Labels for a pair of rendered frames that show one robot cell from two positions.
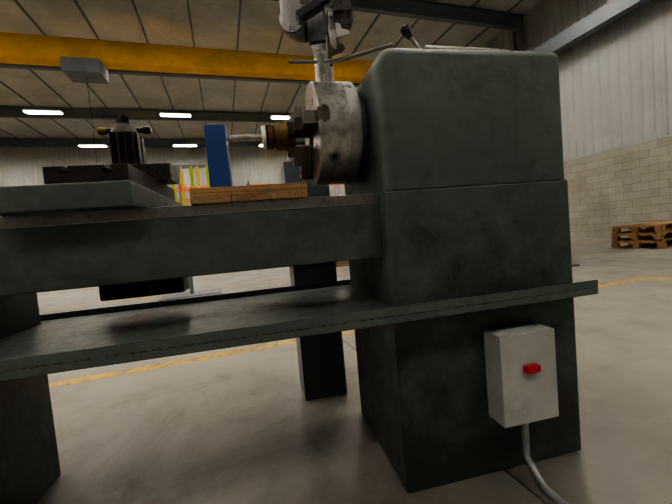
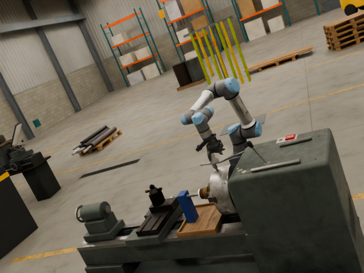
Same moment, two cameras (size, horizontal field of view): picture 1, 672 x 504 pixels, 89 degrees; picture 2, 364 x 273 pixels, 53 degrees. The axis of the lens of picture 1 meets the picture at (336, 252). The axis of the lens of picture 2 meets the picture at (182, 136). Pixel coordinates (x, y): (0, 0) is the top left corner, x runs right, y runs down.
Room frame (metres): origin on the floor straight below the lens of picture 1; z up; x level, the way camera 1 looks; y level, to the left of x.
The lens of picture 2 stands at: (-0.66, -1.38, 2.14)
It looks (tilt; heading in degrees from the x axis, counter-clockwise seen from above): 15 degrees down; 41
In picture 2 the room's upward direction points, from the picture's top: 23 degrees counter-clockwise
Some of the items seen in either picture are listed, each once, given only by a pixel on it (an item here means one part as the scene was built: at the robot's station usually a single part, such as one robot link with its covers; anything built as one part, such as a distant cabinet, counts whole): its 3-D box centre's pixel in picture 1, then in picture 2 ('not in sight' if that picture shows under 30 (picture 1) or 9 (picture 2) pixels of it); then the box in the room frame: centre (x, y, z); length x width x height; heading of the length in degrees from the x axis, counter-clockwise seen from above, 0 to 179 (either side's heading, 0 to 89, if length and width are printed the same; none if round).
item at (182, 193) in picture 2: (219, 165); (187, 206); (1.07, 0.33, 1.00); 0.08 x 0.06 x 0.23; 12
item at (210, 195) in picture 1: (252, 200); (204, 218); (1.08, 0.25, 0.88); 0.36 x 0.30 x 0.04; 12
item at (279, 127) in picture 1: (280, 136); (207, 192); (1.11, 0.14, 1.08); 0.09 x 0.09 x 0.09; 12
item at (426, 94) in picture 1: (436, 140); (288, 180); (1.24, -0.39, 1.06); 0.59 x 0.48 x 0.39; 102
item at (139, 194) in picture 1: (110, 207); (157, 220); (1.03, 0.66, 0.89); 0.53 x 0.30 x 0.06; 12
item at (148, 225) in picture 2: (123, 188); (159, 215); (1.02, 0.61, 0.95); 0.43 x 0.18 x 0.04; 12
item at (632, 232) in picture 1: (654, 234); not in sight; (6.66, -6.20, 0.22); 1.25 x 0.86 x 0.44; 111
